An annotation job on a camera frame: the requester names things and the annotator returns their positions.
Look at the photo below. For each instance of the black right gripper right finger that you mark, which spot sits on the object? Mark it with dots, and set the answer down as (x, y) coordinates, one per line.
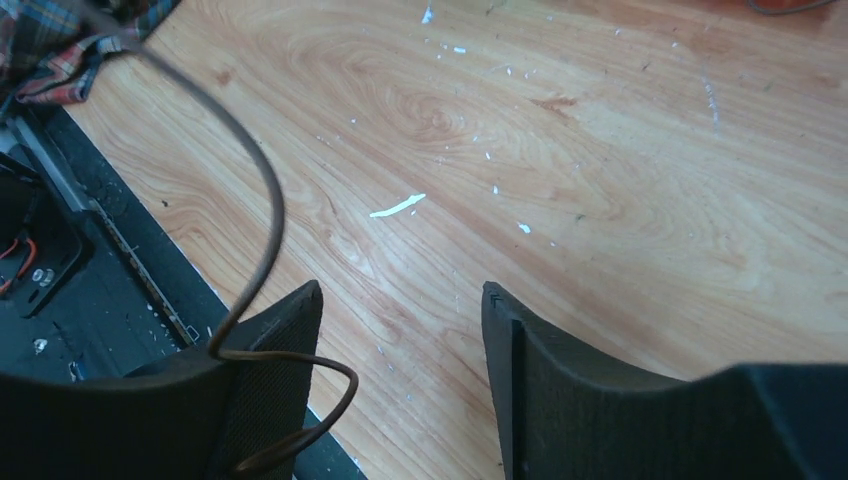
(566, 410)

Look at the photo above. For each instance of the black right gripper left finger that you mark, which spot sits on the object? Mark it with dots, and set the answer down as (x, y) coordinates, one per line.
(181, 416)

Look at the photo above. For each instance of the plaid cloth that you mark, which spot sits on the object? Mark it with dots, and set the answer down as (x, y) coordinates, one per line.
(50, 54)

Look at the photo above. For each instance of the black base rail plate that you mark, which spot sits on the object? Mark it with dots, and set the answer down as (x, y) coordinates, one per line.
(83, 254)

